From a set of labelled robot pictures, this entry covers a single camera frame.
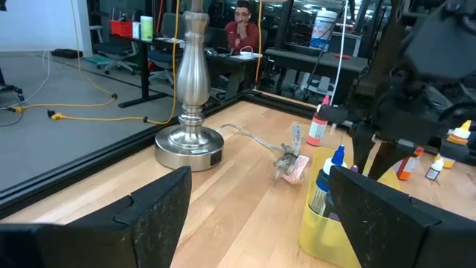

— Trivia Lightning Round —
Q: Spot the white cable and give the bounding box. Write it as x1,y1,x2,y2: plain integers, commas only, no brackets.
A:
329,0,350,106

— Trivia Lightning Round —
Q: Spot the silver table lamp white shade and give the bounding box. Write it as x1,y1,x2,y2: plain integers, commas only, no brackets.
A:
153,0,225,173

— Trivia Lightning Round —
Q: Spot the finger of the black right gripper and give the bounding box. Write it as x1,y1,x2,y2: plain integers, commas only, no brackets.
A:
350,124,375,173
367,142,400,181

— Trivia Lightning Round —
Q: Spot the black laptop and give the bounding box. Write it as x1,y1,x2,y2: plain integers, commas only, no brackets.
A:
205,26,231,53

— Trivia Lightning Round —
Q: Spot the small white-capped dropper bottle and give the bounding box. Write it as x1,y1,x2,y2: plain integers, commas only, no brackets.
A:
425,153,445,182

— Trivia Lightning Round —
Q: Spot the large orange food coloring bottle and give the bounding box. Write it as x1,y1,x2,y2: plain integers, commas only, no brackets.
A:
394,145,425,182

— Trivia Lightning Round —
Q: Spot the white wipes tub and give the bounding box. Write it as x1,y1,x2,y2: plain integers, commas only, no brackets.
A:
309,8,338,50

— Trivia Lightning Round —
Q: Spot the large yellow food coloring bottle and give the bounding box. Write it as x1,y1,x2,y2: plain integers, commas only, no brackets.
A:
441,119,473,170

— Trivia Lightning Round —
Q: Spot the office chair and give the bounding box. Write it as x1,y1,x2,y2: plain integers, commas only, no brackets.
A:
91,25,139,76
148,13,187,86

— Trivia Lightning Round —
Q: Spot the large pink food coloring bottle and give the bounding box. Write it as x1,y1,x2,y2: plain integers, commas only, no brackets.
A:
306,95,331,147

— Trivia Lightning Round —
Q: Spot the large blue food coloring bottle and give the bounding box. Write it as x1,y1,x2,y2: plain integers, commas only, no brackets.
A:
309,144,347,217

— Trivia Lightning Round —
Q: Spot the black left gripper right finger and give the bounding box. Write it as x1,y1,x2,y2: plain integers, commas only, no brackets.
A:
329,165,443,268

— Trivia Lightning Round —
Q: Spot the pale green canister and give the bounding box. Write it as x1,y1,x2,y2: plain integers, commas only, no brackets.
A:
139,15,155,42

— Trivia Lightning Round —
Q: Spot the black aluminium table frame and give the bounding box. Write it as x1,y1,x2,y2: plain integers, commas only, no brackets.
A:
0,89,358,220

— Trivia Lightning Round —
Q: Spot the black office desk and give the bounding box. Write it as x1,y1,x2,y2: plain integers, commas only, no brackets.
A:
263,47,370,106
111,32,261,109

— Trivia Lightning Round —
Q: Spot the yellow extension cord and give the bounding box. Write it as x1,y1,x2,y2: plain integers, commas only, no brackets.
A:
46,0,181,126
10,0,118,112

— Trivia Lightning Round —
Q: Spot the yellow power cord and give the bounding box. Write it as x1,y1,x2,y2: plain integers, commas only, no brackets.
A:
254,0,264,89

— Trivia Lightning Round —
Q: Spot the black floor power strip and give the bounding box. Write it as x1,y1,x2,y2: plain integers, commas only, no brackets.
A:
51,48,86,60

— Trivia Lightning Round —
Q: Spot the yellow mat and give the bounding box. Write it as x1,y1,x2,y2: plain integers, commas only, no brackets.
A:
298,145,402,268

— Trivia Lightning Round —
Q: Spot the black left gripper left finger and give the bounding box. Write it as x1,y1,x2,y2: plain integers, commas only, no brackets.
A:
70,165,193,268

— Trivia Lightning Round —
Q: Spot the person at desk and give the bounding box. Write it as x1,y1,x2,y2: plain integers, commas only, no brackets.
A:
222,0,260,54

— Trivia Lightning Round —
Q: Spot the clear lamp power cord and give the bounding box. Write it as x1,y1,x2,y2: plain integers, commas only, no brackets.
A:
216,122,311,186

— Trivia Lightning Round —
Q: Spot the red plastic crate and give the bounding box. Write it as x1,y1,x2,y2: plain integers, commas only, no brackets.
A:
109,19,134,39

